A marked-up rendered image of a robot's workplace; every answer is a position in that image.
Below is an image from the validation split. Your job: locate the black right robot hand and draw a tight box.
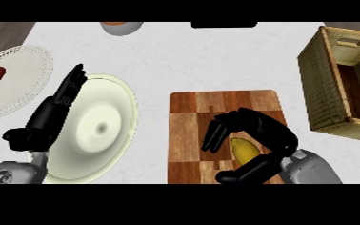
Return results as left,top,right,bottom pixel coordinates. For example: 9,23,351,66
201,107,300,185

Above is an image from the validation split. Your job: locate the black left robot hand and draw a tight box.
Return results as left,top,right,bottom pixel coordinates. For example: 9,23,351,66
2,63,89,153

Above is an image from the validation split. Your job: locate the brown wooden cutting board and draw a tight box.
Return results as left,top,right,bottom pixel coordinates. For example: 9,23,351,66
166,90,288,185

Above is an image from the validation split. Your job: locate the wicker basket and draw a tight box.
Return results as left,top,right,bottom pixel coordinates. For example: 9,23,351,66
297,25,360,141

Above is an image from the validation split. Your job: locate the cream round plate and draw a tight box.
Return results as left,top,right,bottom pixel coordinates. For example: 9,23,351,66
43,73,139,184

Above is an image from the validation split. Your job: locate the white round placemat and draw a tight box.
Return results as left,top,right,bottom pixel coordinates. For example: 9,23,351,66
0,44,55,118

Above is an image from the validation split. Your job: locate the dark brown wooden panel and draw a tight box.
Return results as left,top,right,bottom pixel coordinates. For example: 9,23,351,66
0,21,37,52

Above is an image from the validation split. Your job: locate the black appliance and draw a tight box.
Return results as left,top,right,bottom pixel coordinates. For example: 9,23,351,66
191,21,258,30

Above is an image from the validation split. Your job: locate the grey bowl with orange content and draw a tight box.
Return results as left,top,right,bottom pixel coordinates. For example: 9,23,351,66
99,21,145,37

